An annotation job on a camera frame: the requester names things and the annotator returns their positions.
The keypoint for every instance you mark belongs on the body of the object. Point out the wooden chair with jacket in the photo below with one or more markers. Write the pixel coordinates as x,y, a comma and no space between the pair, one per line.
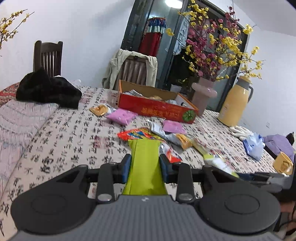
133,70

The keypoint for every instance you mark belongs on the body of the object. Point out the large pink snack packet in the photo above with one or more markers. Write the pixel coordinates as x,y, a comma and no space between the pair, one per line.
122,116

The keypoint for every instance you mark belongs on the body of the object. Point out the blue white plastic bag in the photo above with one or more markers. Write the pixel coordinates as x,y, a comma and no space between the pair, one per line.
254,146

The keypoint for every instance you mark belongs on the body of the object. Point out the dark wooden chair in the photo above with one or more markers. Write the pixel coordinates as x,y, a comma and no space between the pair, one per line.
48,56

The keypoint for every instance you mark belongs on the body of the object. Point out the yellow striped snack packet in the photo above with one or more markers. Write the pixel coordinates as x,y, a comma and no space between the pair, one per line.
202,149

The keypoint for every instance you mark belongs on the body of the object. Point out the light green white snack packet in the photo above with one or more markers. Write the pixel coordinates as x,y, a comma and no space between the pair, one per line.
219,163

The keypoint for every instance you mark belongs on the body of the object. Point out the red hanging garment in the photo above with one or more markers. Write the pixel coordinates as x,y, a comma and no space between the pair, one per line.
153,32

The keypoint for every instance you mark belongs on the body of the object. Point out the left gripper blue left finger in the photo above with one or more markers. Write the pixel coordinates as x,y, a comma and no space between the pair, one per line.
125,168

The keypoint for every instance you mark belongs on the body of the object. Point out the orange cardboard snack box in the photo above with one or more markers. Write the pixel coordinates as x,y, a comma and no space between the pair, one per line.
150,101

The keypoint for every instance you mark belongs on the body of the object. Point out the purple cloth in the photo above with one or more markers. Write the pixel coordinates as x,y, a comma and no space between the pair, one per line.
275,144

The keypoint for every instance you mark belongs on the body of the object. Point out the yellow and pink flower branches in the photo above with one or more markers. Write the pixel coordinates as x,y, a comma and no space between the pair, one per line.
214,45

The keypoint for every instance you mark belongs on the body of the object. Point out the white grey snack packet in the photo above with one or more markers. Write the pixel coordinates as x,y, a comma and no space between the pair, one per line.
158,130

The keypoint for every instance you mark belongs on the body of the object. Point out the white work glove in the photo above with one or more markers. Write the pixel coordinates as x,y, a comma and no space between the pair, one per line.
240,132

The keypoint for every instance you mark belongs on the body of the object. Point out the red orange snack bag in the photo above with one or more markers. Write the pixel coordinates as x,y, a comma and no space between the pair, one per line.
145,133

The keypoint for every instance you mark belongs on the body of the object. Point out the small pink snack packet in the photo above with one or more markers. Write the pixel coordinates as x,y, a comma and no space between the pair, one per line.
173,127

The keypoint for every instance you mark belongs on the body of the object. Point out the pink ceramic vase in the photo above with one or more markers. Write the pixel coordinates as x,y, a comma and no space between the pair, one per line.
203,92

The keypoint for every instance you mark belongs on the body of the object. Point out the orange noodle snack packet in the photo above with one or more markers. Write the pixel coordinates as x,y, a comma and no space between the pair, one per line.
183,141

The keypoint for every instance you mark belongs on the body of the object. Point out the yellow mug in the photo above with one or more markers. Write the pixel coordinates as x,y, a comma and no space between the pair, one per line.
283,164

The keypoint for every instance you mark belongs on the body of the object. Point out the beige jacket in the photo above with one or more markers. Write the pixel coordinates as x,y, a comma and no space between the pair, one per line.
116,62

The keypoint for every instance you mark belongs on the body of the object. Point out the black cloth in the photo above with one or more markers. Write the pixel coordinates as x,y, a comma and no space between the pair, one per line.
38,87

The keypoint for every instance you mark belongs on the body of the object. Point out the calligraphy print tablecloth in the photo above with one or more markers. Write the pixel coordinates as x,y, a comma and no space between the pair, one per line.
74,137

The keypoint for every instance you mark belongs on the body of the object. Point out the yellow thermos jug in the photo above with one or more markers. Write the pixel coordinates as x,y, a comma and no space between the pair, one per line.
236,101

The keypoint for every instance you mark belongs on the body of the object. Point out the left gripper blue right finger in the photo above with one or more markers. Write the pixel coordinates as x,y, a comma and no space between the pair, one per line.
166,168

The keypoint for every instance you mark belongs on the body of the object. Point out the orange white snack packet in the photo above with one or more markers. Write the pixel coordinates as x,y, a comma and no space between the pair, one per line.
102,110

